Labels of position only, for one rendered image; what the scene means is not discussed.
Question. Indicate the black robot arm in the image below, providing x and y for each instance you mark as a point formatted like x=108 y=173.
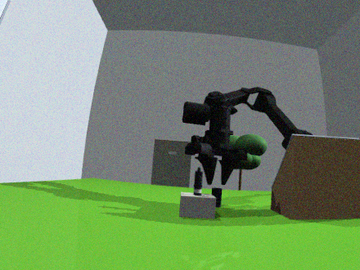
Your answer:
x=218 y=108

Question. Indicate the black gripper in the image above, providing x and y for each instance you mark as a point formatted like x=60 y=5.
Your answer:
x=219 y=145

